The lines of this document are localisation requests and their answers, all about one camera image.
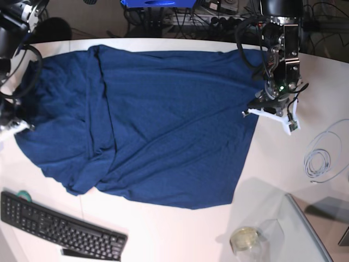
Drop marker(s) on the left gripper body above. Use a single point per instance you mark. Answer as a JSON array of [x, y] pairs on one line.
[[273, 106]]

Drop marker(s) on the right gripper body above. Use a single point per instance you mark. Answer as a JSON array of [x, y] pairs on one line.
[[19, 114]]

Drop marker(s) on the dark blue t-shirt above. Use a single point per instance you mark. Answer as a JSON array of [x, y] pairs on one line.
[[162, 128]]

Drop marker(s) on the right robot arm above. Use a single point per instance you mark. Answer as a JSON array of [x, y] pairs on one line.
[[18, 21]]

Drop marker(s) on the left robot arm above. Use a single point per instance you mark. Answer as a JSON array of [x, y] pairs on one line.
[[279, 31]]

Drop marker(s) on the green tape roll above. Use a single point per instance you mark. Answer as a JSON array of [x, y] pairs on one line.
[[24, 195]]

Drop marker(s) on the black computer keyboard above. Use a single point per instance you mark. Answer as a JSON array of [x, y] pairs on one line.
[[85, 239]]

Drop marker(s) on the clear glass jar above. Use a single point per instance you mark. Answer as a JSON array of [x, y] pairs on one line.
[[246, 245]]

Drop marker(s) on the blue box with hole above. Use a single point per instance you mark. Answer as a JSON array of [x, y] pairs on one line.
[[158, 3]]

